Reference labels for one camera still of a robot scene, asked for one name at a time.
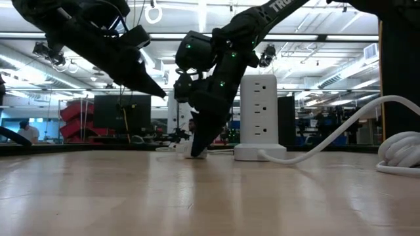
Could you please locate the black hanging camera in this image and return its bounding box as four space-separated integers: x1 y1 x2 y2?
258 43 277 69
31 41 67 67

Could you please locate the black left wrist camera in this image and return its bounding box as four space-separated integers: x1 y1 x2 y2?
117 24 152 50

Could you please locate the black standing panel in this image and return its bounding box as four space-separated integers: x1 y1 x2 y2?
277 96 296 146

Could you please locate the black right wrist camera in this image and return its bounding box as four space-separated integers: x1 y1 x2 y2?
173 72 195 103

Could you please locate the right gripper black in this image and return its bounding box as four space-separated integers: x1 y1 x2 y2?
191 57 246 157

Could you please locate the dark background robot station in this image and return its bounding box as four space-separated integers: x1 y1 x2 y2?
297 105 362 145

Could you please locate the black overhead frame beam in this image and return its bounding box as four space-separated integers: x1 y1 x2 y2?
0 31 380 42

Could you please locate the black curtain with yellow edge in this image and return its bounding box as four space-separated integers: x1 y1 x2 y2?
379 18 420 147

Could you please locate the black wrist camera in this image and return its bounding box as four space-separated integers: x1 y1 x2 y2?
117 24 152 50
173 72 195 103

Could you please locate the white hanging cable ring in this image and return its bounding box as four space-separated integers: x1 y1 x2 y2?
144 2 163 25

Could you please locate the white tower power cord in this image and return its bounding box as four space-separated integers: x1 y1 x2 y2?
257 94 420 178

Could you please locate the white power strip tower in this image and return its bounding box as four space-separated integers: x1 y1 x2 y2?
234 73 287 162

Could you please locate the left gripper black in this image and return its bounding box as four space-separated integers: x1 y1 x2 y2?
45 19 167 98

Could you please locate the white USB charger cube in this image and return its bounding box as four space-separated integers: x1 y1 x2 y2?
182 140 209 160

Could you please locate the black curved hose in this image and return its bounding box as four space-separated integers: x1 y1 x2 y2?
0 126 33 147

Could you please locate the red storage bin stack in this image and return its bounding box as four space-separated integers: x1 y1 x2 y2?
59 100 111 144

